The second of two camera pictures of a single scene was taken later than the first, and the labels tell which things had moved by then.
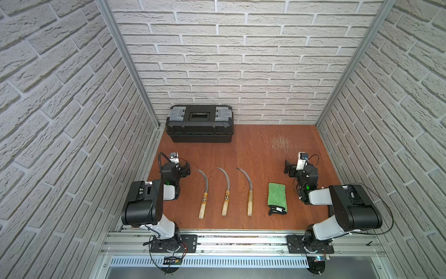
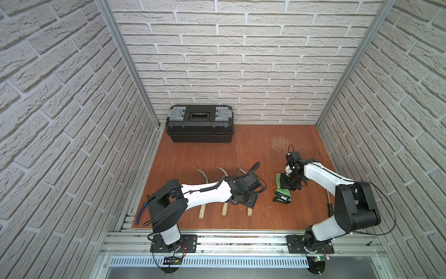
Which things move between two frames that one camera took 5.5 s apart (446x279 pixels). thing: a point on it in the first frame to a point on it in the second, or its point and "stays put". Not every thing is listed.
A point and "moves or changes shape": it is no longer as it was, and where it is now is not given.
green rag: (277, 201) moves or changes shape
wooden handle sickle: (205, 197) stays put
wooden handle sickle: (225, 207) stays put
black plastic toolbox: (200, 124) stays put
